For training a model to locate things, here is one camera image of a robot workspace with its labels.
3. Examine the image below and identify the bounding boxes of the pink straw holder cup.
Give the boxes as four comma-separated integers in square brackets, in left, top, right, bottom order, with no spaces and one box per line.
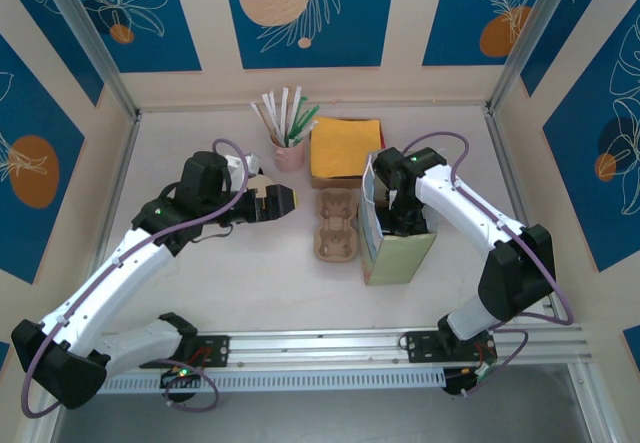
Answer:
[272,135,307,173]

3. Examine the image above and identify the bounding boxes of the brown pulp cup carrier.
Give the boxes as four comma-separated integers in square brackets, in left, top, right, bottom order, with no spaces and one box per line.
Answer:
[312,187,361,264]

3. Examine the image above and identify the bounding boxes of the white slotted cable duct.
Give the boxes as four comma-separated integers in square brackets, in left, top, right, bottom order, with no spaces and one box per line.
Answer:
[63,368,446,395]

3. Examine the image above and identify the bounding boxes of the brown cardboard napkin box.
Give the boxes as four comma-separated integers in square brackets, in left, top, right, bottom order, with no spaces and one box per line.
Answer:
[309,118,386,190]

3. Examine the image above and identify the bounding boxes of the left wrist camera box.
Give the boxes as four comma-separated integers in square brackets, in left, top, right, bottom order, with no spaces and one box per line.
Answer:
[223,151,264,180]

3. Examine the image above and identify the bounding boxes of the aluminium frame post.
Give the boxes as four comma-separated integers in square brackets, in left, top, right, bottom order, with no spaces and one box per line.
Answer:
[34,0,141,119]
[487,0,574,114]

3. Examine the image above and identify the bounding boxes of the yellow paper napkin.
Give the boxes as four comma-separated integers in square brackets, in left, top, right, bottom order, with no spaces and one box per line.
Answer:
[309,116,384,179]

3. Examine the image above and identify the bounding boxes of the printed paper bag white handles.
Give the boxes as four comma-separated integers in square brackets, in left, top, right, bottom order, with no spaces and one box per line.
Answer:
[358,150,441,287]

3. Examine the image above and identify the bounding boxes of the wide aluminium base rail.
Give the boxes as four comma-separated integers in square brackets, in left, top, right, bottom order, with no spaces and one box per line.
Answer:
[42,322,591,375]

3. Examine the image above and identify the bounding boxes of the green straw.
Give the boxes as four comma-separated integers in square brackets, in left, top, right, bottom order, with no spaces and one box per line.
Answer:
[292,105,321,142]
[287,97,309,140]

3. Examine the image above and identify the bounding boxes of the green paper cup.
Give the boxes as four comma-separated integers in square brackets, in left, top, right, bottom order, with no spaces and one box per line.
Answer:
[248,175,276,199]

